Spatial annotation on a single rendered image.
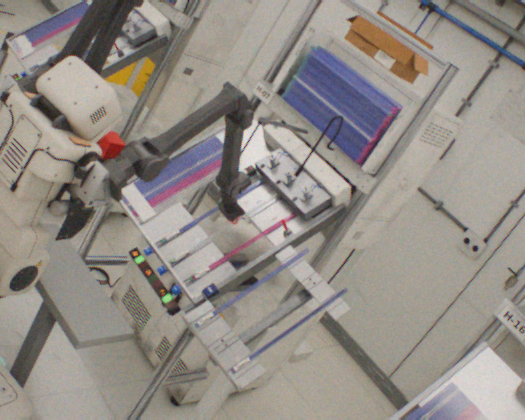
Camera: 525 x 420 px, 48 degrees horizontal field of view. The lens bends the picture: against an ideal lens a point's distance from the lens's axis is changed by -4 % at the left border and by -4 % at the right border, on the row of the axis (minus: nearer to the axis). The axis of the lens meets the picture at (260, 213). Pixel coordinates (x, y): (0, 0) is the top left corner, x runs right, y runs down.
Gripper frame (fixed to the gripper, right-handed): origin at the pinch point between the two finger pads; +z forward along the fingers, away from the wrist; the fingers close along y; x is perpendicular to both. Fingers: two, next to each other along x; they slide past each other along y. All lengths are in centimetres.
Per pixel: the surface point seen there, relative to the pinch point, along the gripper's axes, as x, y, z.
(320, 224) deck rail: -26.2, -21.4, 2.0
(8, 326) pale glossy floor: 101, 39, 33
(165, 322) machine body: 40, 10, 54
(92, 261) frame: 54, 49, 37
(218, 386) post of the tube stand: 40, -43, 26
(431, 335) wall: -93, -43, 154
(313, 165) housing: -38.6, -1.6, -6.5
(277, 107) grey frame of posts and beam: -46, 33, -9
